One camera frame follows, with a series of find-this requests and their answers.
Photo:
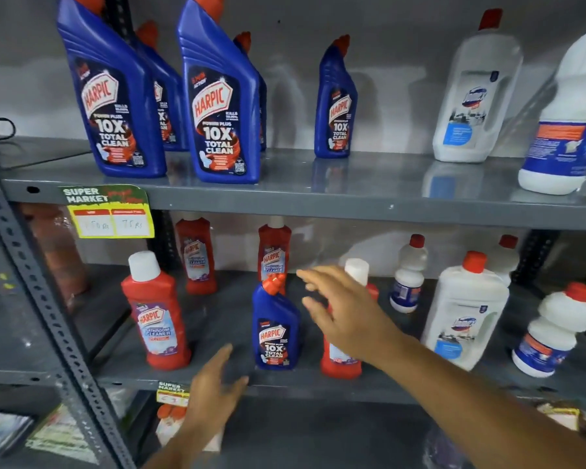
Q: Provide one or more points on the person's left thumb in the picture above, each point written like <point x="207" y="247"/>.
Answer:
<point x="238" y="387"/>

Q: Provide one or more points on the person's right forearm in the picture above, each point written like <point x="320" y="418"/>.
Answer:
<point x="478" y="410"/>

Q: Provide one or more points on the person's left hand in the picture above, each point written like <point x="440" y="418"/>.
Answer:
<point x="210" y="400"/>

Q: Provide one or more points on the grey perforated shelf upright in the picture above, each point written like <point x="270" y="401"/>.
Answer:
<point x="34" y="297"/>

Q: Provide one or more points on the person's right thumb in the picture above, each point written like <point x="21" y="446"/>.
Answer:
<point x="317" y="315"/>

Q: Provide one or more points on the small blue toilet cleaner bottle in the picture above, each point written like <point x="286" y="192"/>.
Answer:
<point x="275" y="332"/>
<point x="336" y="107"/>

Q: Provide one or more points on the black perforated shelf upright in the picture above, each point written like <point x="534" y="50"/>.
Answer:
<point x="534" y="256"/>

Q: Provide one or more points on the small white bleach bottle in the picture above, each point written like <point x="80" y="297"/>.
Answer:
<point x="504" y="261"/>
<point x="552" y="332"/>
<point x="408" y="280"/>

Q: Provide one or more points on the blurred red bottle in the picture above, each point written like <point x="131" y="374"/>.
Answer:
<point x="58" y="253"/>

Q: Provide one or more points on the person's left forearm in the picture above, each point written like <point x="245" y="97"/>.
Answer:
<point x="190" y="449"/>

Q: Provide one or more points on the blue grey flat packet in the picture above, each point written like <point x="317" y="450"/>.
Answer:
<point x="2" y="432"/>

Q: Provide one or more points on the pale green printed packet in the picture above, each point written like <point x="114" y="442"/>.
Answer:
<point x="61" y="434"/>

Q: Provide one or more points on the person's right hand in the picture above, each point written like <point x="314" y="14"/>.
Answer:
<point x="356" y="322"/>

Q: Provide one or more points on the small yellow shelf label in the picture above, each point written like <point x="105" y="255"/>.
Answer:
<point x="172" y="395"/>

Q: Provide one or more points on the red bathroom cleaner bottle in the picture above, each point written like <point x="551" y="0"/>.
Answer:
<point x="339" y="363"/>
<point x="157" y="322"/>
<point x="274" y="253"/>
<point x="196" y="256"/>

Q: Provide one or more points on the large white bleach bottle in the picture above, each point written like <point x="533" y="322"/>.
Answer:
<point x="564" y="136"/>

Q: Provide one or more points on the purple packet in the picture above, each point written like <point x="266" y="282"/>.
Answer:
<point x="442" y="451"/>

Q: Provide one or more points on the yellow white packet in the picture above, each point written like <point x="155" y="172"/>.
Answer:
<point x="561" y="415"/>

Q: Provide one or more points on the grey metal shelf board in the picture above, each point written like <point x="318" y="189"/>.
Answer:
<point x="322" y="190"/>
<point x="224" y="317"/>

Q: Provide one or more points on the large blue toilet cleaner bottle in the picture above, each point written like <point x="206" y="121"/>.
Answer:
<point x="222" y="112"/>
<point x="262" y="100"/>
<point x="112" y="107"/>
<point x="168" y="109"/>

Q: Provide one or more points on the yellow green price label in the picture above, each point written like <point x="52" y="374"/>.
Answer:
<point x="110" y="214"/>

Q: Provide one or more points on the white packet with orange print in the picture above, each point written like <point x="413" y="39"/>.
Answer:
<point x="168" y="424"/>

